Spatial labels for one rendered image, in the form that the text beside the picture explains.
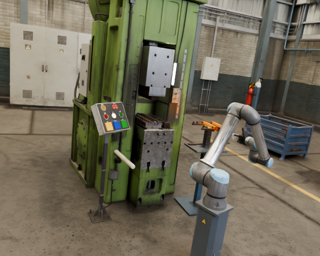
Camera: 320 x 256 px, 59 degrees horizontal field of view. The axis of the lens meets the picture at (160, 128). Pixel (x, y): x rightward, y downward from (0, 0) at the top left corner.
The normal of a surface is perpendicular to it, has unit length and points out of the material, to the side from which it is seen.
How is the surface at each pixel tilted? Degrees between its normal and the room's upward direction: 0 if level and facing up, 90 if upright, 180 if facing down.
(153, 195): 90
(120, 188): 90
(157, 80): 90
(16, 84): 90
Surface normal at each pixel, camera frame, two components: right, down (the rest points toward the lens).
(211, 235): -0.05, 0.22
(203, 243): -0.74, 0.07
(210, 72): 0.37, 0.26
